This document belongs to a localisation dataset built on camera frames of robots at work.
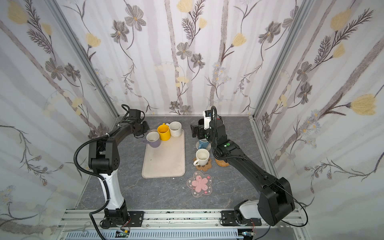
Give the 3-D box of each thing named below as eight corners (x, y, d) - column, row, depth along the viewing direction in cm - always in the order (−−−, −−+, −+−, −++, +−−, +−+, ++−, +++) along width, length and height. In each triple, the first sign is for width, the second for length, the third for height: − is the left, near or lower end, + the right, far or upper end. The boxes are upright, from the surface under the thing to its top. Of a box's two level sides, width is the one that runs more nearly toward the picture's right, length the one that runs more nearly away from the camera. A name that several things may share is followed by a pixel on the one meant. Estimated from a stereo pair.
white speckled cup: (172, 139, 107) (171, 132, 100) (169, 130, 112) (167, 123, 106) (184, 135, 109) (183, 128, 103) (179, 126, 115) (178, 119, 108)
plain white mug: (194, 170, 93) (194, 162, 85) (191, 159, 98) (191, 151, 90) (210, 165, 95) (211, 157, 87) (206, 155, 100) (207, 147, 92)
